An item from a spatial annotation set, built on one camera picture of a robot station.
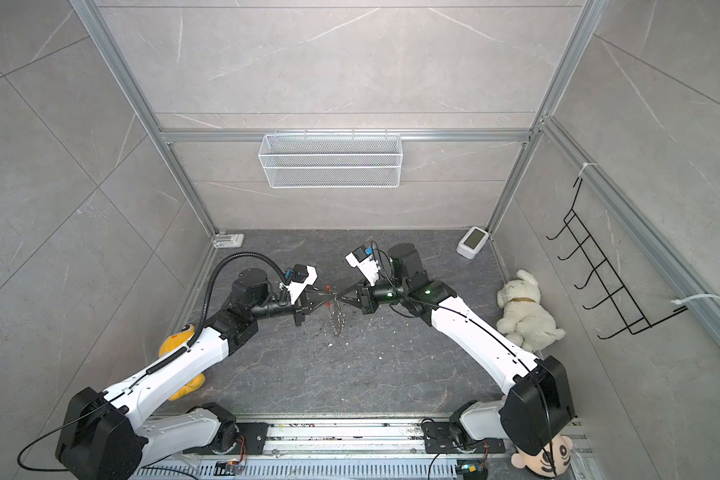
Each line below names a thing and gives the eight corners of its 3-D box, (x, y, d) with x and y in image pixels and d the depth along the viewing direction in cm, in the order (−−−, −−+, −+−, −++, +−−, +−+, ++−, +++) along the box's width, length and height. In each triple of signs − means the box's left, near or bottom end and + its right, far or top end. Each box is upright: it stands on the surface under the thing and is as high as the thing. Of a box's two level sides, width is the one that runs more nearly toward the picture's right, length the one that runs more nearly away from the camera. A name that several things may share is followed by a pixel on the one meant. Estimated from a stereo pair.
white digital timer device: (452, 251, 114) (454, 245, 111) (471, 229, 122) (474, 223, 119) (470, 261, 111) (472, 256, 108) (489, 238, 119) (492, 232, 116)
